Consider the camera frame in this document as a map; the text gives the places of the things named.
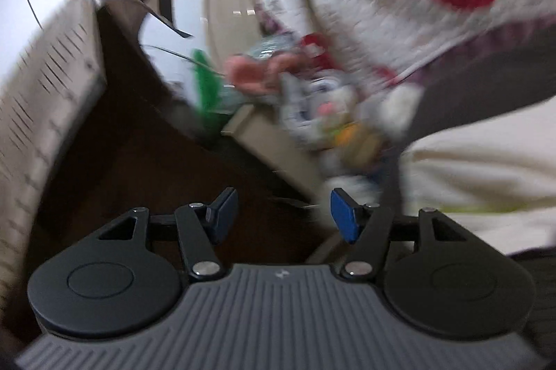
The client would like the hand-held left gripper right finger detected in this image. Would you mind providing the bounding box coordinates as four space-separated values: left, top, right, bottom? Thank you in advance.
330 187 469 280

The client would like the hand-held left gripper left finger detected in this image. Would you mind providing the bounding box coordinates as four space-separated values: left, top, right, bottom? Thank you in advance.
93 186 239 280

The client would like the beige box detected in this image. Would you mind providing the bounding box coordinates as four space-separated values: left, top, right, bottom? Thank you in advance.
221 104 333 208

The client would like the pile of colourful soft toys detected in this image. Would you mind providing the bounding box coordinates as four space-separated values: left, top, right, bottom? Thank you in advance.
256 30 394 199

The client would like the green plastic bag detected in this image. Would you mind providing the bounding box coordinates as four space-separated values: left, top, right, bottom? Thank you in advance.
190 48 229 129

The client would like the cream folded cloth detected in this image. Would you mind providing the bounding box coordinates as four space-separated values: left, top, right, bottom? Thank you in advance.
402 99 556 255

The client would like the pink soft object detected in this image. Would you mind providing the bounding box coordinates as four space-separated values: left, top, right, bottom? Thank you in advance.
225 52 301 96

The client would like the grey folded cloth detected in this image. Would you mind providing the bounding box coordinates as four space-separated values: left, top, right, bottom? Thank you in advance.
389 17 556 208

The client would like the white red quilted blanket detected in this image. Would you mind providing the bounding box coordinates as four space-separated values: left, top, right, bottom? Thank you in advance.
260 0 556 93

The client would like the beige slotted laundry basket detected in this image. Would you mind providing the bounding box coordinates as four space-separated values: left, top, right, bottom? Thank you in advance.
0 0 179 310

